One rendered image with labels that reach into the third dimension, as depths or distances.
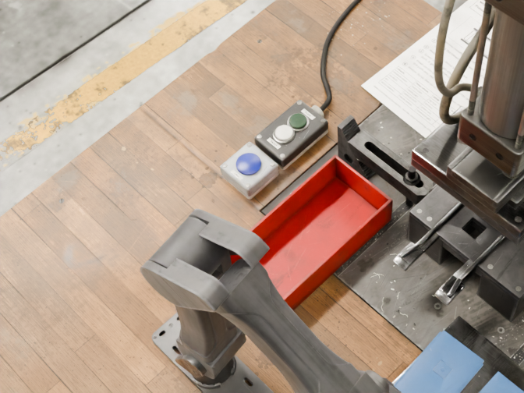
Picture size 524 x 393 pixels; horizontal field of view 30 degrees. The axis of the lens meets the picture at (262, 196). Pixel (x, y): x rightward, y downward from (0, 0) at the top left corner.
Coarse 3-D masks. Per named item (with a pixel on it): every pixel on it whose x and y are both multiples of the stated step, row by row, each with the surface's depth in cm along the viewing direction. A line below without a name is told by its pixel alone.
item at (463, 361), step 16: (448, 336) 138; (432, 352) 137; (448, 352) 137; (464, 352) 137; (416, 368) 136; (432, 368) 136; (464, 368) 136; (400, 384) 135; (416, 384) 135; (432, 384) 135; (448, 384) 135
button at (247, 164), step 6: (240, 156) 156; (246, 156) 155; (252, 156) 155; (240, 162) 155; (246, 162) 155; (252, 162) 155; (258, 162) 155; (240, 168) 154; (246, 168) 154; (252, 168) 154; (258, 168) 154; (246, 174) 154; (252, 174) 154
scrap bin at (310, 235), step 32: (320, 192) 155; (352, 192) 154; (256, 224) 146; (288, 224) 152; (320, 224) 152; (352, 224) 151; (384, 224) 150; (288, 256) 149; (320, 256) 149; (288, 288) 146
